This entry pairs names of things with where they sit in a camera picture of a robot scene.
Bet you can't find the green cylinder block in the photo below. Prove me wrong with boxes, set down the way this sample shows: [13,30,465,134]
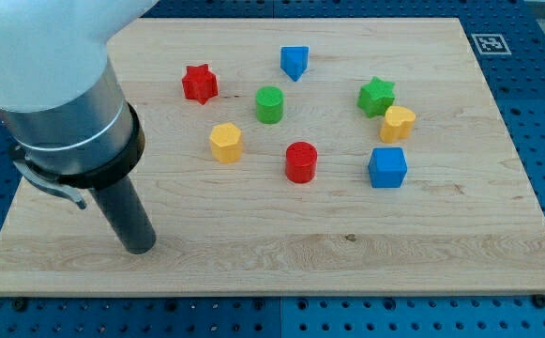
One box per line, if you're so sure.
[255,86,284,124]

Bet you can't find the yellow heart block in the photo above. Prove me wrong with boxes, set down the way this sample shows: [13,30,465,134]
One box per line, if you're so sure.
[380,105,416,144]

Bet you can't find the wooden board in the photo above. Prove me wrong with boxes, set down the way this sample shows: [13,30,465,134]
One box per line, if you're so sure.
[0,18,545,298]

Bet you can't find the red cylinder block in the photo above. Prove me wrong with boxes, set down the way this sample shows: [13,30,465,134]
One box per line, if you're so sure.
[285,141,318,183]

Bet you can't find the yellow hexagon block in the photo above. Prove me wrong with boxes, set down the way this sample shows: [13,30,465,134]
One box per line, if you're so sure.
[209,122,243,163]

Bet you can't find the green star block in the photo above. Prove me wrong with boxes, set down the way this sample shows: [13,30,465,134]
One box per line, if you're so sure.
[357,76,395,118]

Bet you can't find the red star block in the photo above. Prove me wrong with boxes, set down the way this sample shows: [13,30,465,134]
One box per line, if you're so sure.
[182,64,219,105]

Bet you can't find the white fiducial marker tag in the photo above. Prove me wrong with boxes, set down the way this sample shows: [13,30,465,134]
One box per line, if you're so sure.
[471,33,511,55]

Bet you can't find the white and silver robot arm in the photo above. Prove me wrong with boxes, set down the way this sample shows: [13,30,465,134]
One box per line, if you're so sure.
[0,0,157,208]

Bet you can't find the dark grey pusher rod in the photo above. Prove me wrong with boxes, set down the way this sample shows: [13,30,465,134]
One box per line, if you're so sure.
[89,177,157,254]

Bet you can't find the blue cube block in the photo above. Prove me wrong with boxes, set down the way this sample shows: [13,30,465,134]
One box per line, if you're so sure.
[368,147,408,188]

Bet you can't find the blue triangle block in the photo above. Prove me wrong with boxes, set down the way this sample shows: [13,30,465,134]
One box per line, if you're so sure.
[280,46,310,82]

